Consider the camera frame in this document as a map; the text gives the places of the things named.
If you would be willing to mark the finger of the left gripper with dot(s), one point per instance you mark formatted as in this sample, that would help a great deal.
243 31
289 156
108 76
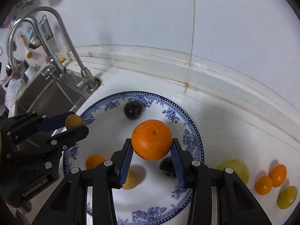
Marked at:
68 138
21 127

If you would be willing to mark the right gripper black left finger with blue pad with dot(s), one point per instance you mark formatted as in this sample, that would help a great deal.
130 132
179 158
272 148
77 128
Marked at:
67 203

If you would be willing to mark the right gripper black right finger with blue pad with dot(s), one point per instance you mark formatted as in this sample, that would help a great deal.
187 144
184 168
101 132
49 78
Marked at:
235 203

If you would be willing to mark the small brown-yellow fruit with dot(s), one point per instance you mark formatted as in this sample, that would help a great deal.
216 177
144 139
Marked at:
73 121

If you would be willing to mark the large orange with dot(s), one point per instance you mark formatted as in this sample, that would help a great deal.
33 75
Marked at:
152 140

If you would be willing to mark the small orange tangerine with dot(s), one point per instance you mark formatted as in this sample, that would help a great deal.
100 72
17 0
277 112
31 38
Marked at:
263 185

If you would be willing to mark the orange tangerine on plate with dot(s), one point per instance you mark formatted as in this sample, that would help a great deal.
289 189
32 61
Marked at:
93 161

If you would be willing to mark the green pear left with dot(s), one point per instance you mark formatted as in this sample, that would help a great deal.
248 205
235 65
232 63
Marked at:
238 166

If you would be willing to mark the steel sink basin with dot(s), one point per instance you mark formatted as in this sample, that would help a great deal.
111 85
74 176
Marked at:
52 96

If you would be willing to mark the large yellow-green pear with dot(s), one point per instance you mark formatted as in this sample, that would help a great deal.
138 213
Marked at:
287 197

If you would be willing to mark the medium orange tangerine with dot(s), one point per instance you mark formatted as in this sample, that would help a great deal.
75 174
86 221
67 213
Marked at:
278 175

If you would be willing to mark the yellow fruit on plate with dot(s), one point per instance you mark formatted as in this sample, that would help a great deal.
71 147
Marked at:
132 180

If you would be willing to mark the dark plum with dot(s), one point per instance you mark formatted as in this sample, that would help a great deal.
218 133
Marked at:
167 167
133 109

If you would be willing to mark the blue white porcelain plate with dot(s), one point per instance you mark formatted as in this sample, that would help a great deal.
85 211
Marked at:
158 198

